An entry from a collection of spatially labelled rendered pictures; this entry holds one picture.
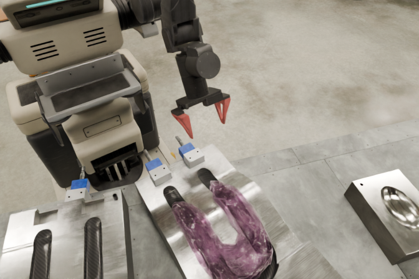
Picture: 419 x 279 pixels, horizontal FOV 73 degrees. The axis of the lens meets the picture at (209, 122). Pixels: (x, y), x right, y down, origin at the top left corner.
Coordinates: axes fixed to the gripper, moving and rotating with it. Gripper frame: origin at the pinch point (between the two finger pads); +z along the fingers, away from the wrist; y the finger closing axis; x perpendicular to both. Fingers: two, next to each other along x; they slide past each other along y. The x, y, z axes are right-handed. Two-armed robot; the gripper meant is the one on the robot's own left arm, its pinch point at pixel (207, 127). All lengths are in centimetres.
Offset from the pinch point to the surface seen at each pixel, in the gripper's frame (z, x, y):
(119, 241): 14.6, -4.3, -29.9
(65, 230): 10.2, 3.5, -39.4
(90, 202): 9.6, 9.1, -32.7
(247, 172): 20.6, 2.8, 10.0
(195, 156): 9.5, 6.6, -3.0
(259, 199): 17.9, -12.7, 3.1
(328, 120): 72, 78, 131
